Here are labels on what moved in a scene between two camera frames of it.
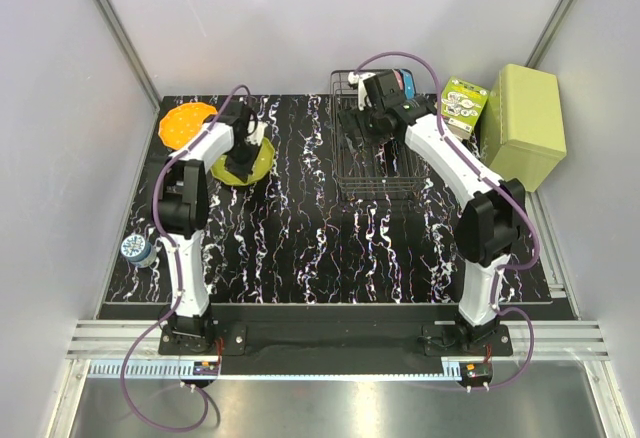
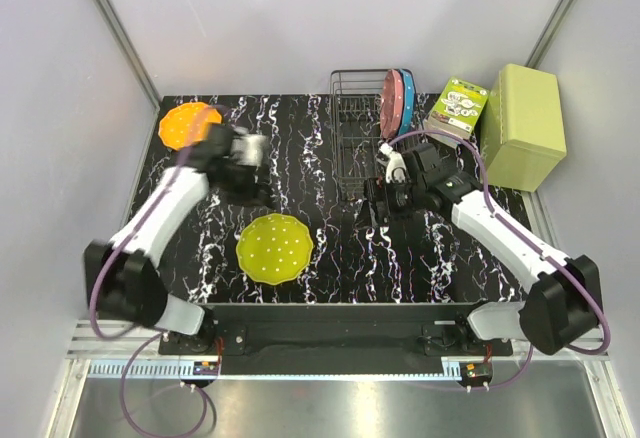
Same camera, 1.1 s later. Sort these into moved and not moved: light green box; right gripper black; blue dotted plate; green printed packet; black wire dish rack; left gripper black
Moved: right gripper black; left gripper black
Not moved: black wire dish rack; light green box; green printed packet; blue dotted plate
